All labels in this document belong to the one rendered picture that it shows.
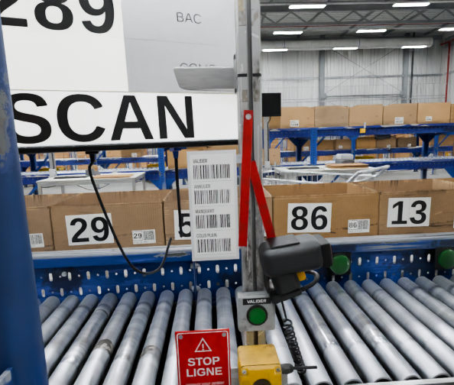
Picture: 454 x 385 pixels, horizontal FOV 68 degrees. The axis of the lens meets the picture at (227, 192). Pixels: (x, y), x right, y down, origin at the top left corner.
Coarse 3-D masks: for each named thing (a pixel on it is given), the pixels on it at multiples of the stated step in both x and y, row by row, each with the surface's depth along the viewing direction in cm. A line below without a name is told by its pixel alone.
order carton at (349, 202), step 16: (272, 192) 151; (288, 192) 151; (304, 192) 152; (320, 192) 152; (336, 192) 152; (352, 192) 146; (368, 192) 123; (272, 208) 124; (336, 208) 123; (352, 208) 124; (368, 208) 124; (336, 224) 124
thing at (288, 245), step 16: (272, 240) 59; (288, 240) 58; (304, 240) 57; (320, 240) 58; (272, 256) 56; (288, 256) 56; (304, 256) 56; (320, 256) 56; (272, 272) 56; (288, 272) 56; (288, 288) 58
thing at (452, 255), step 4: (444, 252) 120; (448, 252) 120; (452, 252) 120; (440, 256) 121; (444, 256) 120; (448, 256) 120; (452, 256) 120; (440, 260) 121; (444, 260) 120; (448, 260) 120; (452, 260) 121; (440, 264) 121; (444, 264) 121; (448, 264) 121; (452, 264) 121; (448, 268) 121
